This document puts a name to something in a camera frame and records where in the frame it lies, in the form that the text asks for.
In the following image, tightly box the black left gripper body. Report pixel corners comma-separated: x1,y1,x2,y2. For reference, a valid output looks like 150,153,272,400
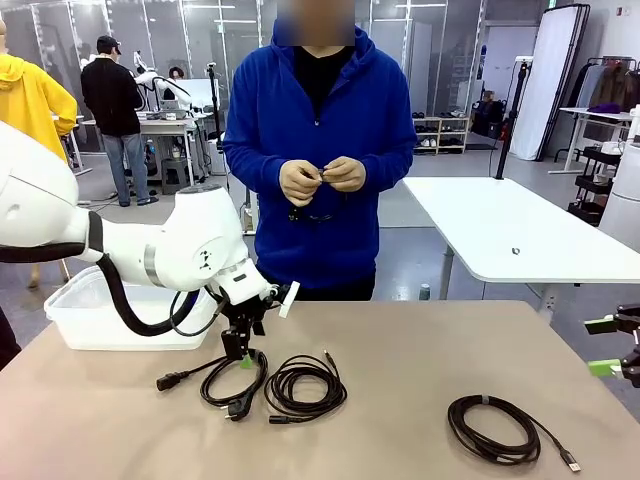
219,295,274,351

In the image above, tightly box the thin black cable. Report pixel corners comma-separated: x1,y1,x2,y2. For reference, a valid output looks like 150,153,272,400
263,349,348,426

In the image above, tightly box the thick black power cable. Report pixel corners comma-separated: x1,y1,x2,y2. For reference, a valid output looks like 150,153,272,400
156,349,270,423

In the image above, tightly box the small black cord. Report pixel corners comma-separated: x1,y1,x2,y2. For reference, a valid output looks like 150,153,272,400
287,167,351,224

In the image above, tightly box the black braided USB cable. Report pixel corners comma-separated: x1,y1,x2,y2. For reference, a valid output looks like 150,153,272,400
447,394,584,474

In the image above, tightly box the person's right forearm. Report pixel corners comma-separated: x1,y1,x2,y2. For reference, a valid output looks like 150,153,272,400
223,132,291,174

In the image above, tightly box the person's left forearm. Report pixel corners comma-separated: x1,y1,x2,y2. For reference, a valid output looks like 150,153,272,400
359,132,418,177

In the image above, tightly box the person's right hand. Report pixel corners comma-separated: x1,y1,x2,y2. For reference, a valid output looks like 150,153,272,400
278,158,324,208

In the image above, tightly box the person's left hand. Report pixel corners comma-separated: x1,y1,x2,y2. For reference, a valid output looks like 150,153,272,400
322,156,368,194

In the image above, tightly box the person in blue hoodie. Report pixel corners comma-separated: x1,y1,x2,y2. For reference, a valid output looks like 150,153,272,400
223,24,418,302

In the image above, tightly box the white cylindrical appliance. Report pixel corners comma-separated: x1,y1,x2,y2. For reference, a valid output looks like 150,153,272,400
598,104,640,239

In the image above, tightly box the black utility cart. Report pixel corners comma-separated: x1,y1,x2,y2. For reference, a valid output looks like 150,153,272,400
567,144,624,226

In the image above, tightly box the white table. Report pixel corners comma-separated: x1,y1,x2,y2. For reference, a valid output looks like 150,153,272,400
402,176,640,301

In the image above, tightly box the grey step stool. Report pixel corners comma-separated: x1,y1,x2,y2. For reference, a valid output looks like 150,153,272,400
160,158,194,196

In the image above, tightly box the clear plastic storage bin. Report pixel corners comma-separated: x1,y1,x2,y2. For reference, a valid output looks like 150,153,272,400
43,264,221,351

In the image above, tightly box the tall black tripod stand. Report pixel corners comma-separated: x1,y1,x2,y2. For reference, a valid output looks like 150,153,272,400
494,57,534,181

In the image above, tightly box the white background workbench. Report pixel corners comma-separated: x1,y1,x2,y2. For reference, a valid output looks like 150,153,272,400
82,112,211,191

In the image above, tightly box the white desk with thin legs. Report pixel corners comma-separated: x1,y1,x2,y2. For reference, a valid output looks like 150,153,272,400
547,106,639,175

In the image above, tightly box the black bags pile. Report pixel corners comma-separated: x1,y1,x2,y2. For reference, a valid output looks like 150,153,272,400
471,89,507,140

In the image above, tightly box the clothes rack with coats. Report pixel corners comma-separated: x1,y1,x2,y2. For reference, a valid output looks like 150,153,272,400
569,55,640,109

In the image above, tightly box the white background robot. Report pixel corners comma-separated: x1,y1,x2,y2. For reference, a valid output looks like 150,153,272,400
132,49,194,114

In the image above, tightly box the wooden shoe rack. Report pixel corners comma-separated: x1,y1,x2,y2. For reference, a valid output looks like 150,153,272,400
413,115,471,155

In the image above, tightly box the person in black sweater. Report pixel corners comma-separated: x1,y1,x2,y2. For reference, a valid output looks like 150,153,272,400
80,34,160,208

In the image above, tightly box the person in yellow hoodie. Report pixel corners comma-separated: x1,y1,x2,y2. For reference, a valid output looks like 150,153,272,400
0,19,79,289

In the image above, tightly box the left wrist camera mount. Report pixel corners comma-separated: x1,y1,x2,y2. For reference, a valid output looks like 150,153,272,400
277,280,302,320

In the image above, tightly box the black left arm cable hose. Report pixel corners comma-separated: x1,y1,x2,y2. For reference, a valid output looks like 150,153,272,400
0,212,201,337

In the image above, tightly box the slim black camera tripod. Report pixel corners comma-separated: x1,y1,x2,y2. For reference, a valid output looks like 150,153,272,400
206,62,226,151

